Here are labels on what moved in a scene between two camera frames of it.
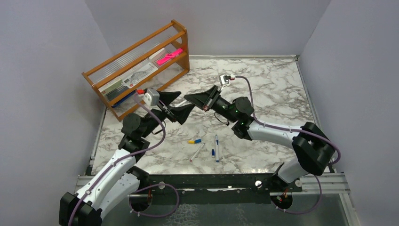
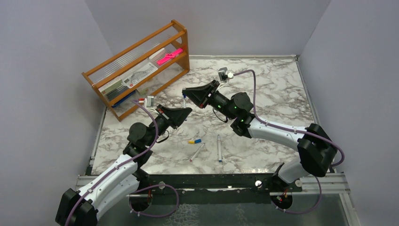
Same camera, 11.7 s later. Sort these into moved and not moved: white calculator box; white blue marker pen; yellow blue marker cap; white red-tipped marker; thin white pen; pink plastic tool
Moved: thin white pen; white blue marker pen
Not moved: pink plastic tool; yellow blue marker cap; white red-tipped marker; white calculator box
